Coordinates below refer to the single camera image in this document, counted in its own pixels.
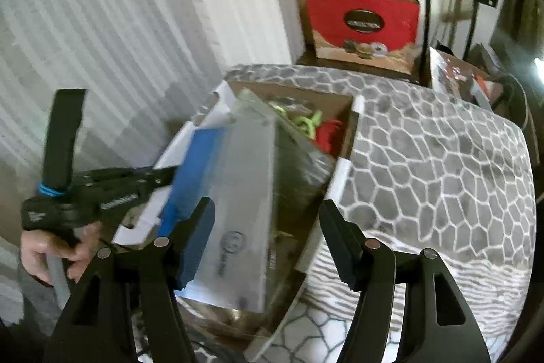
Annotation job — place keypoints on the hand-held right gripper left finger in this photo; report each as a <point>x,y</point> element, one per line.
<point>199,244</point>

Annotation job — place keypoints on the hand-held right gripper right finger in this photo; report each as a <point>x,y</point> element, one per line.
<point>338,244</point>

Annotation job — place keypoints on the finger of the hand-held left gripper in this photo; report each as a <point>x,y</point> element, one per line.
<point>136,178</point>

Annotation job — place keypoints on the white blue face mask pack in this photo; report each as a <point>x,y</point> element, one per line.
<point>242,197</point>

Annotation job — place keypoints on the gold box with label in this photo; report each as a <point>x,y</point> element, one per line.
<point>301,176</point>

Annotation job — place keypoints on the white cardboard box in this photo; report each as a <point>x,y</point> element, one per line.
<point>340,108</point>

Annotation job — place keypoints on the person's left hand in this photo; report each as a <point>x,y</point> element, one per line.
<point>42,252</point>

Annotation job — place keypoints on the grey white patterned blanket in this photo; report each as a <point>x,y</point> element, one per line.
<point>425,176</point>

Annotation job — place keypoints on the white curtain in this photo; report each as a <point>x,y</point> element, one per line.
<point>127,5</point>

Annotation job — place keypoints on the cardboard box of odds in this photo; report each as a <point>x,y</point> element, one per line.
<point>463,78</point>

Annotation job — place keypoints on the red gift bag oval logo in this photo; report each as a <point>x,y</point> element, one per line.
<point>331,18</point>

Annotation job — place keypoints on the black speaker stand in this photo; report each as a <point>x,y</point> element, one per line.
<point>470,31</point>
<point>426,35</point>

